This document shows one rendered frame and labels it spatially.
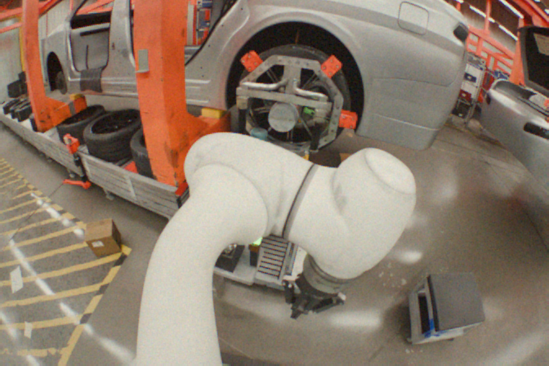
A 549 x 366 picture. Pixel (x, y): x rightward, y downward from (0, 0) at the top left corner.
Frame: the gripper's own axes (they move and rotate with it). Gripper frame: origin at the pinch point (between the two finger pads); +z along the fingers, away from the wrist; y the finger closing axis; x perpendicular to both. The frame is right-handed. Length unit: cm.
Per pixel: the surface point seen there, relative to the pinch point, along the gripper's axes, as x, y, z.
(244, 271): 18.0, -21.1, 29.4
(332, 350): 11, 34, 71
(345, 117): 90, -6, -14
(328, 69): 88, -20, -36
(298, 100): 68, -27, -23
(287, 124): 72, -30, -8
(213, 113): 89, -84, 6
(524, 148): 173, 190, -33
